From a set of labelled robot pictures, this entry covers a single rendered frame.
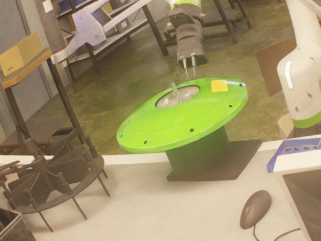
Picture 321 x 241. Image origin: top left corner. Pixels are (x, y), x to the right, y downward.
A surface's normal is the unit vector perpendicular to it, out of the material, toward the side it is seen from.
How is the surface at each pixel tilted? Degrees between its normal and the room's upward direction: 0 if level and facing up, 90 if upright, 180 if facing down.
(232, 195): 0
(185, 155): 90
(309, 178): 79
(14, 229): 93
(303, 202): 108
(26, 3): 90
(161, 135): 24
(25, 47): 90
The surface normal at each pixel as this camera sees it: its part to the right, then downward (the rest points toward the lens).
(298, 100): -0.43, 0.48
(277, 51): 0.15, 0.29
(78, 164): -0.22, 0.37
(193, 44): -0.44, -0.51
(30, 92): 0.77, -0.10
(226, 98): -0.06, -0.82
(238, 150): -0.37, -0.87
